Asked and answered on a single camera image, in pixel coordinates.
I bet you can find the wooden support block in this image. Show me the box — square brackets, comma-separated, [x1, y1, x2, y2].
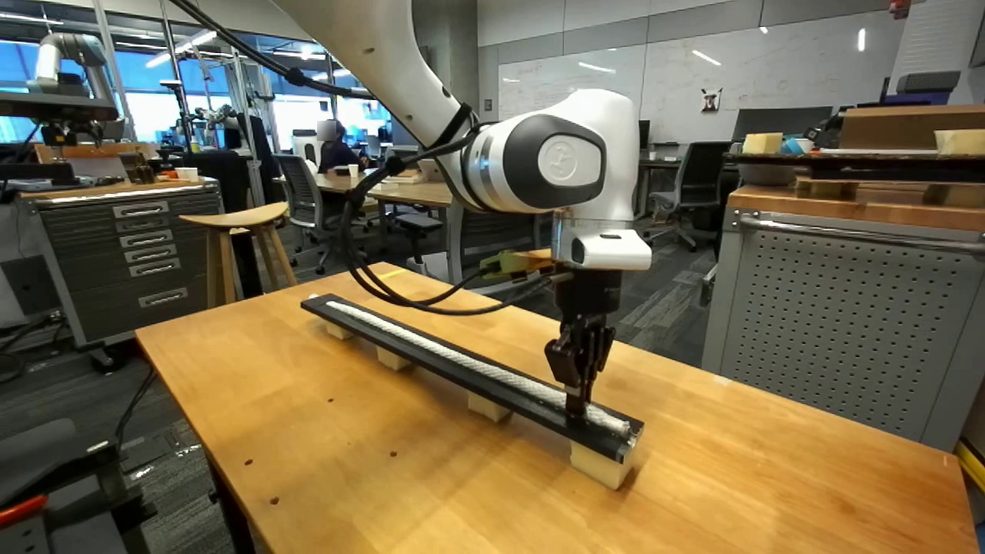
[376, 349, 413, 373]
[466, 393, 514, 424]
[324, 325, 355, 341]
[570, 444, 636, 490]

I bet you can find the long black rail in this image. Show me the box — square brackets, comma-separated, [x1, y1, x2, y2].
[302, 297, 643, 461]

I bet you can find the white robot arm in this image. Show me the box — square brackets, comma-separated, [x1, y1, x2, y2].
[273, 0, 652, 415]

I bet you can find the black office chair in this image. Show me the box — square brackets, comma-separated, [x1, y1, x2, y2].
[657, 142, 730, 249]

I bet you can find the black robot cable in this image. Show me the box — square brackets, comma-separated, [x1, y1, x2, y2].
[165, 0, 580, 318]

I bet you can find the wooden support block far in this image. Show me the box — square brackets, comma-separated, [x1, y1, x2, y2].
[324, 325, 355, 341]

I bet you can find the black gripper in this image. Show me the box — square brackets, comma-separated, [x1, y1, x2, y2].
[545, 270, 621, 415]

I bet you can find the seated person background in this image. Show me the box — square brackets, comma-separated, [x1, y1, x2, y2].
[321, 120, 358, 172]

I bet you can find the grey drawer cabinet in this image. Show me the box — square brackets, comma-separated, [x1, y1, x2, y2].
[25, 182, 220, 349]

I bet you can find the grey perforated cart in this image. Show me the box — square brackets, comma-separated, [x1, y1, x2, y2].
[702, 189, 985, 451]

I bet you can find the wooden stool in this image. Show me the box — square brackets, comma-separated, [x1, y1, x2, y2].
[186, 205, 296, 307]

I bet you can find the wooden support block near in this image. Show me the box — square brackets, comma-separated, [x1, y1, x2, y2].
[570, 444, 636, 490]

